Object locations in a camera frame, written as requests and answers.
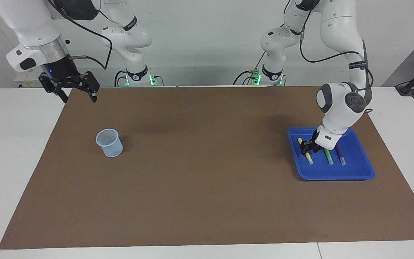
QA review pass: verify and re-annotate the white wall socket box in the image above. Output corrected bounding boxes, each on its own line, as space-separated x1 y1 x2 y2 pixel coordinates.
14 70 47 88

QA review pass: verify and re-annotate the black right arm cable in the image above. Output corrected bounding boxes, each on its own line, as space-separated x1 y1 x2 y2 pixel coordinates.
47 0 113 70

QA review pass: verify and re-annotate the blue plastic tray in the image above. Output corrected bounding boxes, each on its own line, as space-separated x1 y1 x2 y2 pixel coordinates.
287 127 376 181

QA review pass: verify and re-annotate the yellow pen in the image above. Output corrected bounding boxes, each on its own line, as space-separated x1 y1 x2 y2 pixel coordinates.
298 138 314 165

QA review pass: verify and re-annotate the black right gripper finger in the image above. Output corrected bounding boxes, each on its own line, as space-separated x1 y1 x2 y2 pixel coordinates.
38 73 69 103
82 72 100 103

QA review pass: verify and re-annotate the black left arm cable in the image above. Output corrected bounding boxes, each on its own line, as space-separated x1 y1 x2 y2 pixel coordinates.
284 0 374 114

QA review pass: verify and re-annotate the purple pen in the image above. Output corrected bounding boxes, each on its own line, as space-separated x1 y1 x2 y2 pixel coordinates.
335 144 346 166

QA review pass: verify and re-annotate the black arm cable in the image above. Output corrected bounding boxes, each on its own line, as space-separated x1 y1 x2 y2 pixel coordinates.
47 0 113 70
284 0 374 114

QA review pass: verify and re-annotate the brown table mat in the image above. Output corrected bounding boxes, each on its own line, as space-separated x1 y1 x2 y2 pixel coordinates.
0 86 414 250

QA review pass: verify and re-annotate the translucent plastic cup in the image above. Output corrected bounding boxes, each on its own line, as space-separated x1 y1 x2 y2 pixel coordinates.
96 129 124 158

